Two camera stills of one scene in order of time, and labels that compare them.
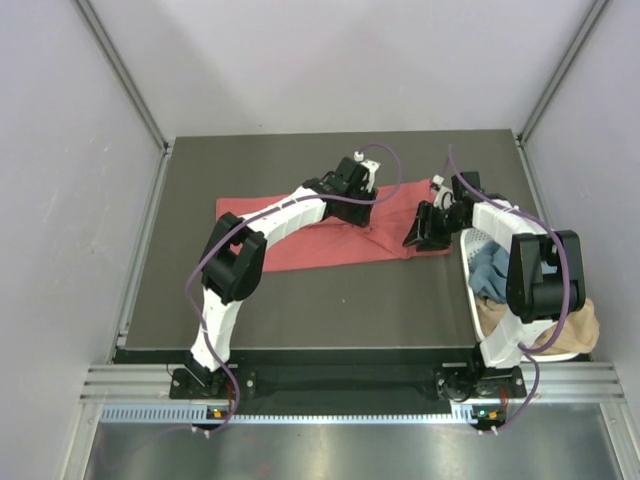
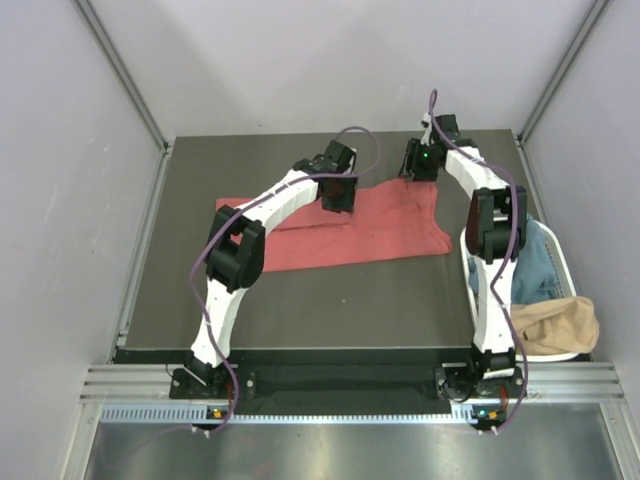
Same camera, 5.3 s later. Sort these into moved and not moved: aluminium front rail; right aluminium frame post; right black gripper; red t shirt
Moved: right black gripper
Not moved: red t shirt; aluminium front rail; right aluminium frame post
